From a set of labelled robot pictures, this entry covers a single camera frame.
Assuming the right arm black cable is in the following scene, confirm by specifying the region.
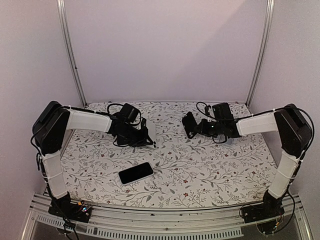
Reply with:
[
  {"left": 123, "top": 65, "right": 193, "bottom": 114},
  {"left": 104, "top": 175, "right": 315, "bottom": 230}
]
[{"left": 196, "top": 101, "right": 315, "bottom": 226}]

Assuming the right aluminium frame post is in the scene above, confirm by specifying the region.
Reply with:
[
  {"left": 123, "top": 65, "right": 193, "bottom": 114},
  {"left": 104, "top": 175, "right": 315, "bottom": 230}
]
[{"left": 245, "top": 0, "right": 275, "bottom": 108}]

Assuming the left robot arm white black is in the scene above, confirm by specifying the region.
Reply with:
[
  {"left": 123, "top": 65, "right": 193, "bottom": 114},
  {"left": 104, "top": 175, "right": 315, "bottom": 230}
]
[{"left": 30, "top": 101, "right": 156, "bottom": 217}]

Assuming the white cased phone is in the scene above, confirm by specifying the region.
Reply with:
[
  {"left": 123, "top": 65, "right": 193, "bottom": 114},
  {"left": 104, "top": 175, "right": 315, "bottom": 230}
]
[{"left": 118, "top": 162, "right": 154, "bottom": 185}]

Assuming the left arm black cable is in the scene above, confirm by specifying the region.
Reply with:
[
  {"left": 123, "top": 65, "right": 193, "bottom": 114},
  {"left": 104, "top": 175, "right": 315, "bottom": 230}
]
[{"left": 106, "top": 102, "right": 126, "bottom": 118}]

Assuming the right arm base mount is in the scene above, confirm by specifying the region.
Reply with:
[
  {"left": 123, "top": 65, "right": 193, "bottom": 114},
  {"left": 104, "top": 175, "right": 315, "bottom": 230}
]
[{"left": 239, "top": 200, "right": 285, "bottom": 235}]

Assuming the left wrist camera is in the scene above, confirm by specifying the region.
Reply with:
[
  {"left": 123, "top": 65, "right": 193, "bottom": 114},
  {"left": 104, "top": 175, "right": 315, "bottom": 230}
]
[{"left": 120, "top": 103, "right": 140, "bottom": 123}]

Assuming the black cased phone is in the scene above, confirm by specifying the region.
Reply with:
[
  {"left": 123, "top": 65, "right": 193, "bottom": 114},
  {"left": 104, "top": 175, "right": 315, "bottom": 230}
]
[{"left": 181, "top": 111, "right": 198, "bottom": 139}]

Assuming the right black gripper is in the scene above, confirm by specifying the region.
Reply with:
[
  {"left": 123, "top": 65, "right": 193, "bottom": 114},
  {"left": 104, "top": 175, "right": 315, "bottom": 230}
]
[{"left": 194, "top": 118, "right": 224, "bottom": 138}]

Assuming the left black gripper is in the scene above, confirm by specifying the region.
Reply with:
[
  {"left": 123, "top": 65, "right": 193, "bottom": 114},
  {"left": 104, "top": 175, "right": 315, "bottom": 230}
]
[{"left": 121, "top": 123, "right": 154, "bottom": 148}]

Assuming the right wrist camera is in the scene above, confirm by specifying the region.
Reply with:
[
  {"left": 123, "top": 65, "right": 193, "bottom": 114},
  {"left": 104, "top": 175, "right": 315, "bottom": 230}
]
[{"left": 204, "top": 102, "right": 234, "bottom": 121}]

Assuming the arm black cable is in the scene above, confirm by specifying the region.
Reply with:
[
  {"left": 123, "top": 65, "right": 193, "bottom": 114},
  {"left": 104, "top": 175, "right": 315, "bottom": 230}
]
[
  {"left": 196, "top": 101, "right": 315, "bottom": 226},
  {"left": 106, "top": 102, "right": 126, "bottom": 118}
]

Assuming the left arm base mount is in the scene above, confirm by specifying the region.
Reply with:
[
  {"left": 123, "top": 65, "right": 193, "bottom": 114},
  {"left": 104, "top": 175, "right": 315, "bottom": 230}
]
[{"left": 48, "top": 198, "right": 92, "bottom": 223}]

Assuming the light blue cased phone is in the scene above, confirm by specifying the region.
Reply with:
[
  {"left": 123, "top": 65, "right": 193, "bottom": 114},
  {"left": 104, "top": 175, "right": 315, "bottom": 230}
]
[{"left": 213, "top": 135, "right": 233, "bottom": 146}]

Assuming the left aluminium frame post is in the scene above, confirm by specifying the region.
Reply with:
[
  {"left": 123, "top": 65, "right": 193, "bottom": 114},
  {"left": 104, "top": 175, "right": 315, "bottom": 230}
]
[{"left": 56, "top": 0, "right": 88, "bottom": 107}]

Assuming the bare silver white phone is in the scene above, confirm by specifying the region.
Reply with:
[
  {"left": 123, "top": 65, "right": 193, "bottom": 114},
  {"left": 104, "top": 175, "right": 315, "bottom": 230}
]
[{"left": 146, "top": 120, "right": 157, "bottom": 149}]

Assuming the floral patterned table mat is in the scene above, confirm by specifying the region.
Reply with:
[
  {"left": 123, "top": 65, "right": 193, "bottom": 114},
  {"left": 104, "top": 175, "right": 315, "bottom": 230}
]
[{"left": 61, "top": 102, "right": 277, "bottom": 209}]

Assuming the front aluminium rail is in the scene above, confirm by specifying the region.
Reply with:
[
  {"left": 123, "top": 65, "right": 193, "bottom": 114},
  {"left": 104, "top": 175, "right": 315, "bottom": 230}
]
[{"left": 21, "top": 194, "right": 313, "bottom": 240}]

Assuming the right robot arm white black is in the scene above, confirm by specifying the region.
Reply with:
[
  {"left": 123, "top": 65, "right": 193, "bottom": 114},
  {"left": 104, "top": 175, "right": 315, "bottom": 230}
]
[{"left": 194, "top": 102, "right": 315, "bottom": 218}]

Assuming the aluminium frame post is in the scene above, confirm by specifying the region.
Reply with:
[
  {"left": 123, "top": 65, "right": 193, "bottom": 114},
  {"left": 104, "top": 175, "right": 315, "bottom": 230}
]
[
  {"left": 245, "top": 0, "right": 275, "bottom": 108},
  {"left": 56, "top": 0, "right": 88, "bottom": 107}
]

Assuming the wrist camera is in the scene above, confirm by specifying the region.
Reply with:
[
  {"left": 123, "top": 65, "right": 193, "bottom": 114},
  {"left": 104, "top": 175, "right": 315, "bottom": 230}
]
[
  {"left": 120, "top": 103, "right": 140, "bottom": 123},
  {"left": 204, "top": 102, "right": 234, "bottom": 121}
]

